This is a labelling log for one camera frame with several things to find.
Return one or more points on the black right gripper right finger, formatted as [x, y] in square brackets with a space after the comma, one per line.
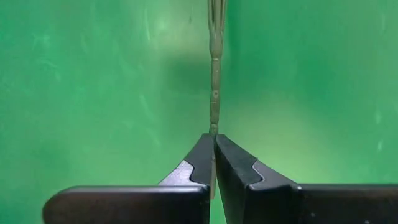
[311, 205]

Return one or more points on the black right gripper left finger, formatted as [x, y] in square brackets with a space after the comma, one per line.
[124, 205]

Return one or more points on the red artificial flower bunch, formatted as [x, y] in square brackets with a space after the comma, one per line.
[215, 77]

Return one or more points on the green table mat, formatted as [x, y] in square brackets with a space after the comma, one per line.
[93, 93]

